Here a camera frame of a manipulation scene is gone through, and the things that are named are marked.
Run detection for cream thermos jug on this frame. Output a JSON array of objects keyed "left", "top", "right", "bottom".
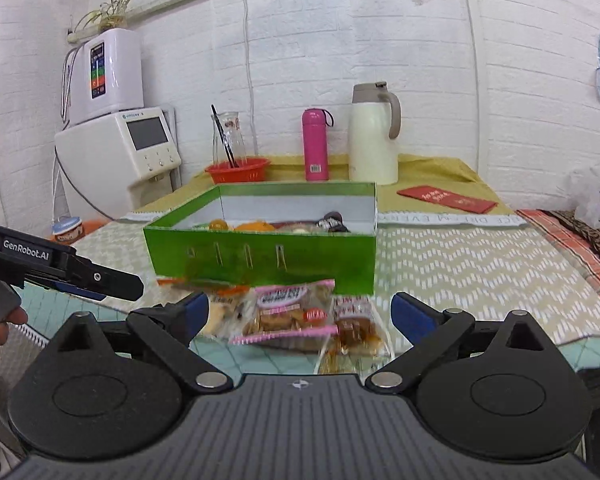
[{"left": 348, "top": 81, "right": 402, "bottom": 185}]

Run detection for white water purifier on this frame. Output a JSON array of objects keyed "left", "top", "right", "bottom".
[{"left": 68, "top": 28, "right": 144, "bottom": 126}]

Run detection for brown cake snack pack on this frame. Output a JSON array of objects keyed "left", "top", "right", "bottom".
[{"left": 316, "top": 296, "right": 394, "bottom": 379}]

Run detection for pink thermos bottle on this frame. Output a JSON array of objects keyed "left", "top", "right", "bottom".
[{"left": 302, "top": 108, "right": 335, "bottom": 182}]

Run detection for potted green plant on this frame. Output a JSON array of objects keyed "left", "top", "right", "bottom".
[{"left": 73, "top": 0, "right": 132, "bottom": 34}]

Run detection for pink cookie snack pack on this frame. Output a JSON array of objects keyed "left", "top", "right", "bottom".
[{"left": 228, "top": 280, "right": 338, "bottom": 344}]

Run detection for orange jelly cup snack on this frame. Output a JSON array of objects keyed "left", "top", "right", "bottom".
[{"left": 208, "top": 219, "right": 230, "bottom": 232}]

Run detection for green cardboard box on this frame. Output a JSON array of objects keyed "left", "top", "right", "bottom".
[{"left": 144, "top": 182, "right": 377, "bottom": 295}]

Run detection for red envelope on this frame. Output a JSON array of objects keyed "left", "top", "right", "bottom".
[{"left": 396, "top": 185, "right": 498, "bottom": 214}]

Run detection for bread snack pack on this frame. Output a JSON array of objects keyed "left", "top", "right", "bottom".
[{"left": 199, "top": 295, "right": 248, "bottom": 339}]

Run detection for yellow table cloth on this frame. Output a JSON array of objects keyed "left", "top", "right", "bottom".
[{"left": 136, "top": 154, "right": 515, "bottom": 214}]

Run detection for white water dispenser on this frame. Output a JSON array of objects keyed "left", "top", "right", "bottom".
[{"left": 55, "top": 106, "right": 182, "bottom": 220}]

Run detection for red plastic basket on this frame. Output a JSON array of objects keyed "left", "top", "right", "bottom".
[{"left": 204, "top": 157, "right": 271, "bottom": 184}]

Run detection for black chopsticks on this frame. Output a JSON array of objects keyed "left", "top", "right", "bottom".
[{"left": 211, "top": 104, "right": 238, "bottom": 168}]

